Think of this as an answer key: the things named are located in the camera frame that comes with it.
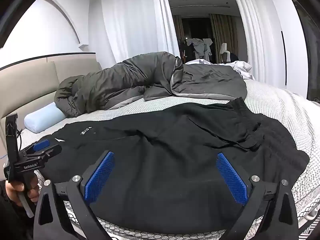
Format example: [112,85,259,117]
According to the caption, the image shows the beige padded headboard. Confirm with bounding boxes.
[0,52,103,130]

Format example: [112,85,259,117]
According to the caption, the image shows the brown striped curtain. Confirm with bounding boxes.
[172,15,185,60]
[209,14,238,63]

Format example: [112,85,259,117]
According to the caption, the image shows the white crumpled sheet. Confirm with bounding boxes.
[185,59,253,80]

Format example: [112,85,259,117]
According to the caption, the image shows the grey duvet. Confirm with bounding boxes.
[54,51,248,118]

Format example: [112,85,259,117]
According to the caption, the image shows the light blue pillow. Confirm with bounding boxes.
[24,102,67,134]

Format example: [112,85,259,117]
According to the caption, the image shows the white curtain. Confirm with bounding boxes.
[229,0,283,88]
[100,0,179,64]

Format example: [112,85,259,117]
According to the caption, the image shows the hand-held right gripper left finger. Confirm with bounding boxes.
[34,151,115,240]

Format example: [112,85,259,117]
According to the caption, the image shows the person's left hand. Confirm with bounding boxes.
[5,180,38,207]

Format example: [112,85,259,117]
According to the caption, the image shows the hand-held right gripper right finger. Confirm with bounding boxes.
[215,152,299,240]

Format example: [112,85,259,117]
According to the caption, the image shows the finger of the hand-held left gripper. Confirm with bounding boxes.
[32,144,62,160]
[19,140,50,155]

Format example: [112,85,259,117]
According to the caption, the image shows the bed with honeycomb mattress cover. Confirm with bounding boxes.
[15,79,320,240]

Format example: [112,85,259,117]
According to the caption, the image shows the black pants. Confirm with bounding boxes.
[37,97,310,234]

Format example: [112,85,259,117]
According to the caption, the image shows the grey clothes on rack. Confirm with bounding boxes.
[186,37,213,62]

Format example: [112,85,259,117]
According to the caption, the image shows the white chair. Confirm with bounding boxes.
[220,42,232,64]

